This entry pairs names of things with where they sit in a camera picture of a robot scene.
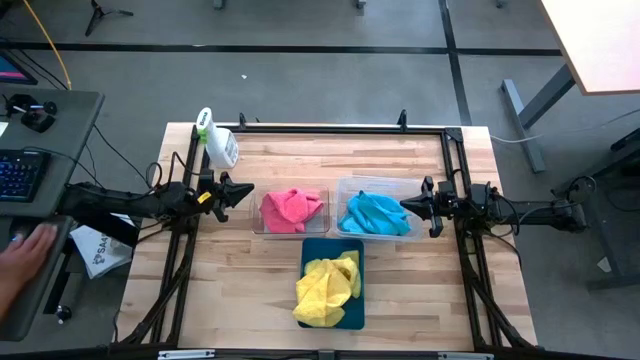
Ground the person's hand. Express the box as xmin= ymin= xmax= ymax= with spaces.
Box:
xmin=0 ymin=223 xmax=59 ymax=321

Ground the small clear plastic bin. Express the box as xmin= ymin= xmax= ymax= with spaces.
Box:
xmin=249 ymin=183 xmax=331 ymax=237

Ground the white table top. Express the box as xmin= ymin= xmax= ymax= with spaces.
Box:
xmin=541 ymin=0 xmax=640 ymax=96

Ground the large clear plastic bin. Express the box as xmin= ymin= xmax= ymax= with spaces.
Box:
xmin=332 ymin=174 xmax=425 ymax=243

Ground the white floor cable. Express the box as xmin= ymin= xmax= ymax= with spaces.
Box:
xmin=491 ymin=107 xmax=640 ymax=145

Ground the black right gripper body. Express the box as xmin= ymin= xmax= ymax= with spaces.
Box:
xmin=422 ymin=175 xmax=457 ymax=239

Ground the grey table leg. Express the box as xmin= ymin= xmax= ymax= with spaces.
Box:
xmin=498 ymin=63 xmax=576 ymax=174

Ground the white paper sheet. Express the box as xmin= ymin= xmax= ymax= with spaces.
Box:
xmin=69 ymin=219 xmax=134 ymax=280

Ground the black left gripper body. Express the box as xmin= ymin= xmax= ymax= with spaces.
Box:
xmin=199 ymin=169 xmax=231 ymax=224

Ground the dark grey mouse shelf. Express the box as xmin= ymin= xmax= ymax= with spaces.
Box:
xmin=0 ymin=215 xmax=74 ymax=342

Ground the computer monitor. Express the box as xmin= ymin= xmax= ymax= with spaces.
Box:
xmin=0 ymin=52 xmax=39 ymax=86

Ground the teal rectangular tray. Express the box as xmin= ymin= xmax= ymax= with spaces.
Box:
xmin=297 ymin=237 xmax=366 ymax=331

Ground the black metal table frame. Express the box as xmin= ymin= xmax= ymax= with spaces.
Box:
xmin=117 ymin=110 xmax=539 ymax=351

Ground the black backlit keyboard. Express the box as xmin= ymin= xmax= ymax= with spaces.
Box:
xmin=0 ymin=148 xmax=51 ymax=204

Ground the white spray bottle green nozzle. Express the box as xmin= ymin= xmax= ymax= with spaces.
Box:
xmin=195 ymin=106 xmax=240 ymax=170

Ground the yellow floor cable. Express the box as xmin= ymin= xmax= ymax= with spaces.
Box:
xmin=22 ymin=0 xmax=72 ymax=91

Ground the grey desk top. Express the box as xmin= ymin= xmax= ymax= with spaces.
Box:
xmin=0 ymin=88 xmax=105 ymax=221

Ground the black tripod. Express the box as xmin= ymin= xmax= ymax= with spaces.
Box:
xmin=84 ymin=0 xmax=135 ymax=37

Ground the black desk frame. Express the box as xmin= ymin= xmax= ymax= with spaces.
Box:
xmin=549 ymin=127 xmax=640 ymax=291

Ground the black desk clamp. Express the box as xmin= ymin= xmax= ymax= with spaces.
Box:
xmin=4 ymin=93 xmax=57 ymax=134

